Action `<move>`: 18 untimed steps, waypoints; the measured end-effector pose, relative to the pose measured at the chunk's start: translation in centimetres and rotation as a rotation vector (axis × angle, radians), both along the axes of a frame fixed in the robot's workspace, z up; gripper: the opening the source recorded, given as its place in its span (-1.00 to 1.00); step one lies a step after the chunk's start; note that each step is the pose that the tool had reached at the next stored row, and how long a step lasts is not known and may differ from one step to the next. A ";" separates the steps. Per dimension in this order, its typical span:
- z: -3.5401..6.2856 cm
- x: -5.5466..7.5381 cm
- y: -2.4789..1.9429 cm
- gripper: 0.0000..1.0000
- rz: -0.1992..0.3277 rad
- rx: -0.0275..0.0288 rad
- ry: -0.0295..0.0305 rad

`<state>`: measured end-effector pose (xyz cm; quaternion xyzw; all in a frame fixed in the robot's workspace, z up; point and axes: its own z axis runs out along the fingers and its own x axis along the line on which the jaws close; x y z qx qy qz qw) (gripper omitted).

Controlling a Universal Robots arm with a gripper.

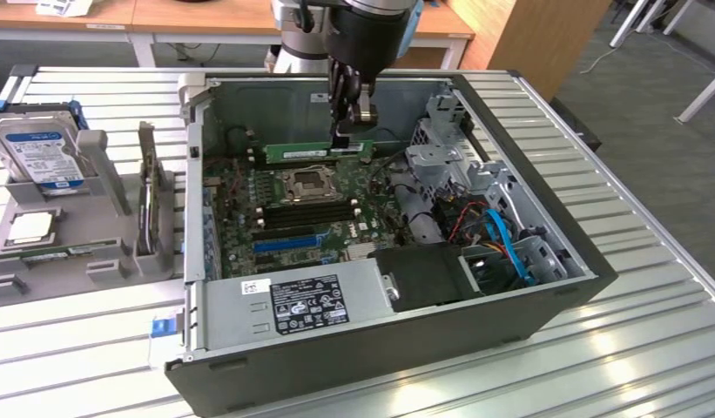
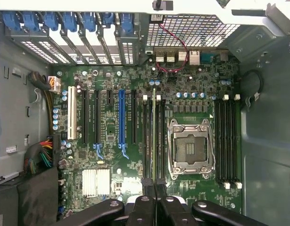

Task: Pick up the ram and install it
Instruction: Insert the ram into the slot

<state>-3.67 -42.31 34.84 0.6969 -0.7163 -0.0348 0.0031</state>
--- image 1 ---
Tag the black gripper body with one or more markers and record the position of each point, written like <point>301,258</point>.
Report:
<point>363,39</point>

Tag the green RAM stick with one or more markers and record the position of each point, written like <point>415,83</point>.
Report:
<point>61,252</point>
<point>299,153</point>

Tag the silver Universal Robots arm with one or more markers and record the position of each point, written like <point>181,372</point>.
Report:
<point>295,43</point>

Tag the black RAM slot bank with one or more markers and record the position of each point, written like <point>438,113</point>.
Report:
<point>307,214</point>

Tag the metal CPU socket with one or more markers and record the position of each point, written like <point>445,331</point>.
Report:
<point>309,185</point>

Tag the green Dell motherboard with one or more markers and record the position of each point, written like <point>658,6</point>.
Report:
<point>357,204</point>

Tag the silver metal disk bay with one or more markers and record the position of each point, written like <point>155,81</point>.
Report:
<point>497,183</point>

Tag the wooden cabinet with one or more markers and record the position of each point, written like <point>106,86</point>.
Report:
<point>531,39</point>

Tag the black expansion slot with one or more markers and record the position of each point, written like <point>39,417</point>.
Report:
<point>282,233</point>

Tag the small silver heat sink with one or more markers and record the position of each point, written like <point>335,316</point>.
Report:
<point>362,250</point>

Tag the blue expansion slot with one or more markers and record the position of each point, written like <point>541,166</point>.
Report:
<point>285,246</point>

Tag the graphics card standing upright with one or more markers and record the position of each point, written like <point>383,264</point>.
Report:
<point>149,196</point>

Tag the grey power supply unit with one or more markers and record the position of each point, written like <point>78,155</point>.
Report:
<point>235,313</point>

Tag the white papers stack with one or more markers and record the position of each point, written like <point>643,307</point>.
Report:
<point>63,6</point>

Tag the grey parts rack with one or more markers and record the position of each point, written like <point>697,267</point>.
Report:
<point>102,261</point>

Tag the hard disk with blue label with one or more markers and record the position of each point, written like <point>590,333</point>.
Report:
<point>34,152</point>

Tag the black open PC case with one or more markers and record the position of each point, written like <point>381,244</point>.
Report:
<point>391,348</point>

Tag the white table leg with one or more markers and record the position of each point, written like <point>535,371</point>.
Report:
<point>703,93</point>

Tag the blue plastic clip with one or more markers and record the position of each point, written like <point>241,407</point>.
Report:
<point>162,328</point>

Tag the silver CPU chip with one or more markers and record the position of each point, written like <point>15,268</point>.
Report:
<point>31,228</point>

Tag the wooden desk with white frame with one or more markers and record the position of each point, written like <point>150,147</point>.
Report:
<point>189,17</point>

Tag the blue disk bracket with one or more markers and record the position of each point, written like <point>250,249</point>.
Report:
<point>73,113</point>

